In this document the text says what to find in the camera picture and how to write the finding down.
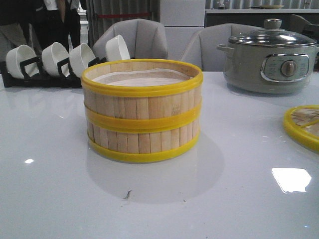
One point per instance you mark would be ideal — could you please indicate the glass pot lid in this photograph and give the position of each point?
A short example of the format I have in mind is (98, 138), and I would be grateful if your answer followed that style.
(272, 35)

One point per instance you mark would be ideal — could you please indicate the right grey chair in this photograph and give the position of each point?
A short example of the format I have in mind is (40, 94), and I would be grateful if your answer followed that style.
(202, 48)

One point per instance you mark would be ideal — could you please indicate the dark counter cabinet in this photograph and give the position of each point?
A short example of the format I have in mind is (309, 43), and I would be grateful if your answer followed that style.
(256, 17)

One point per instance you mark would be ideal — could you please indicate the white bowl right upright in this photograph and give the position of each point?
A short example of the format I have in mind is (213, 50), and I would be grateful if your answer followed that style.
(116, 49)

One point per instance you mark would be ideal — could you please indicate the bamboo steamer basket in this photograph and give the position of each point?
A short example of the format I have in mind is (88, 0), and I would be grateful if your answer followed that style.
(143, 147)
(142, 109)

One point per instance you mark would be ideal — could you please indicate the white cloth liner left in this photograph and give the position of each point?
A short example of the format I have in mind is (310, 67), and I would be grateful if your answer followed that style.
(143, 78)

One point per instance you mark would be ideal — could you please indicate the white bowl far left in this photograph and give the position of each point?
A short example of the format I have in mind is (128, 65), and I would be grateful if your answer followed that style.
(15, 56)

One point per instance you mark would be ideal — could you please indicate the black dish rack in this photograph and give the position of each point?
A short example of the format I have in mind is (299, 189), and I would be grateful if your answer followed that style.
(36, 76)

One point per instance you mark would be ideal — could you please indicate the grey electric cooking pot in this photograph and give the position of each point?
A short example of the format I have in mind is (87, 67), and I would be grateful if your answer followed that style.
(268, 70)

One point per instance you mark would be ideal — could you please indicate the red barrier belt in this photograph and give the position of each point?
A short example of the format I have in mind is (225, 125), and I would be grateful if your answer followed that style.
(128, 15)

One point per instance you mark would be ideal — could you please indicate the woven bamboo steamer lid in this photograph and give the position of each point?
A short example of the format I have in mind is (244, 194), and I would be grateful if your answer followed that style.
(302, 124)

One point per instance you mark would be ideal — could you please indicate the yellow plate on counter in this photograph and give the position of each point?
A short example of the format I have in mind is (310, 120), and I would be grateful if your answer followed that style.
(267, 7)

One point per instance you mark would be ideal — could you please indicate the grey chair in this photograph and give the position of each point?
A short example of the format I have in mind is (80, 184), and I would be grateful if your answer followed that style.
(202, 48)
(144, 39)

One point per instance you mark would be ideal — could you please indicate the left grey chair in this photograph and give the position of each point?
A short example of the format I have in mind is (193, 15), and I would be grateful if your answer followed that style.
(144, 39)

